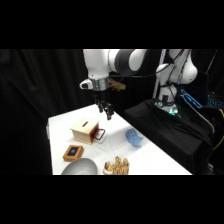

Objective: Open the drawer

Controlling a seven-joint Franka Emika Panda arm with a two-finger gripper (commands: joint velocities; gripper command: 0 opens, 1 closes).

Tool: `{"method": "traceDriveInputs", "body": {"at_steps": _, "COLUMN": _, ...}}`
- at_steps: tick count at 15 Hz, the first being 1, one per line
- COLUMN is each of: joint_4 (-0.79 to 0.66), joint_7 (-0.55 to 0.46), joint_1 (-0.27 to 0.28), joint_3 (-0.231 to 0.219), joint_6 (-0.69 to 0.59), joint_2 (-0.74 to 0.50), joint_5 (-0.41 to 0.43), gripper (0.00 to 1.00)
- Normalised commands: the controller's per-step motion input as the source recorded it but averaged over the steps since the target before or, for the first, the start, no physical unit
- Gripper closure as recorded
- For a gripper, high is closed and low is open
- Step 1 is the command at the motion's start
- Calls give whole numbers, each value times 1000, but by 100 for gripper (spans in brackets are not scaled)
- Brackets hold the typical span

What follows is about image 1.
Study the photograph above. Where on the black draped robot stand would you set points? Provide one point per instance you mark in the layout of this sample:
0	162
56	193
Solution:
173	136

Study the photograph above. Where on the small green light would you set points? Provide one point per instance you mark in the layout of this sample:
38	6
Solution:
173	111

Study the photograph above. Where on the blue-lit screen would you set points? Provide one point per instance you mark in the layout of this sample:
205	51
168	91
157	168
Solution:
195	99

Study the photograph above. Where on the tan wrist bracket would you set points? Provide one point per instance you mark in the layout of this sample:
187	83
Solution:
117	85

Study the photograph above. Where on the grey bowl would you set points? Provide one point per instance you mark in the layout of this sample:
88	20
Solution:
80	167

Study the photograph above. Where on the black curtain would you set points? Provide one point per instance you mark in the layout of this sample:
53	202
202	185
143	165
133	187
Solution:
30	100

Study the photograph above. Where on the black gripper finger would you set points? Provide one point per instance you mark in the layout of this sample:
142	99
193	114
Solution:
100	107
109	112

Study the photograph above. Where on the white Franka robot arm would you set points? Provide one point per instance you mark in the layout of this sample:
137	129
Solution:
96	63

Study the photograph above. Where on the small wooden block blue square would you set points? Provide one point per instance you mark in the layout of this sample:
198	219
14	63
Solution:
73	152

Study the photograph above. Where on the light wooden box housing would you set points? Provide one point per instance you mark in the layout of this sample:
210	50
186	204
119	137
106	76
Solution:
82	129

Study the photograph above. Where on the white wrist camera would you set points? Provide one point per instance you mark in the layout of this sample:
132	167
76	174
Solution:
85	84

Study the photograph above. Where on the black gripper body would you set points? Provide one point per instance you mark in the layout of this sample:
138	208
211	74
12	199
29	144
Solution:
100	95

